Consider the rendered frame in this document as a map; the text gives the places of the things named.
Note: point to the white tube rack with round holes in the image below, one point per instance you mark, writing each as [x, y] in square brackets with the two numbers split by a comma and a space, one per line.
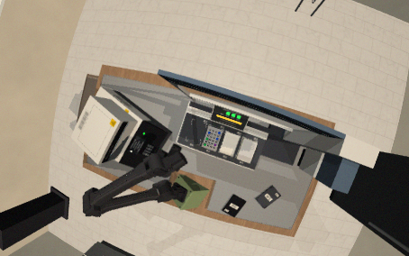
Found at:
[212, 138]

